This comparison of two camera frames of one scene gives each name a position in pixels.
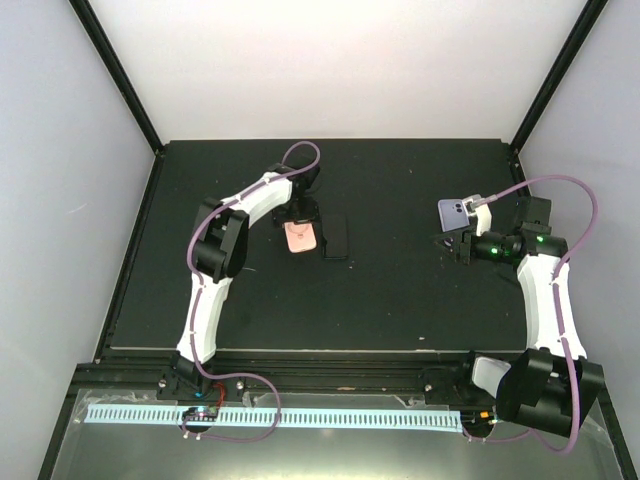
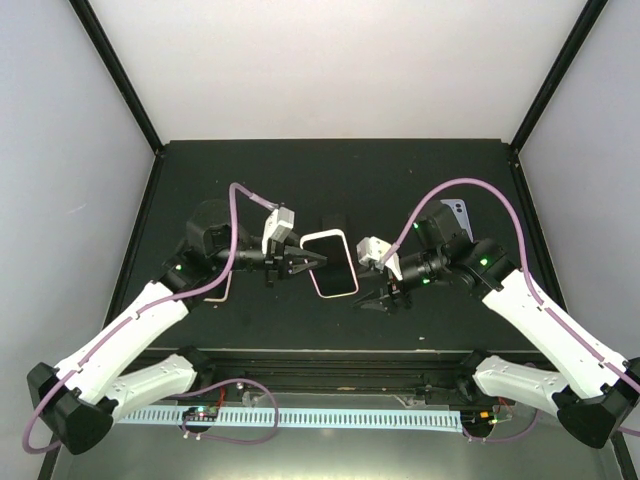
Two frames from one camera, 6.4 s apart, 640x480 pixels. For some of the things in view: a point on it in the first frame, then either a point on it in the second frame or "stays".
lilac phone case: x=453 y=214 stays
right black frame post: x=575 y=39 stays
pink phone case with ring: x=301 y=237 -> x=329 y=233
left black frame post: x=118 y=74 stays
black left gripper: x=311 y=214 -> x=276 y=260
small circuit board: x=201 y=414 stays
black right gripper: x=460 y=237 -> x=391 y=283
